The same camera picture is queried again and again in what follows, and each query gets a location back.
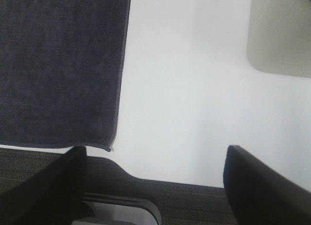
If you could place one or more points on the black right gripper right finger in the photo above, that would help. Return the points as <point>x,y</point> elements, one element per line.
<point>258,195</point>

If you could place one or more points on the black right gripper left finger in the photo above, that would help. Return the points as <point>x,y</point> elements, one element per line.
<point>50,197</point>

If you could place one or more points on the dark navy towel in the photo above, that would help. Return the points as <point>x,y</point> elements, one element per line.
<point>61,65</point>

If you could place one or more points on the beige fabric storage bin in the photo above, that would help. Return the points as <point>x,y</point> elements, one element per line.
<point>279,37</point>

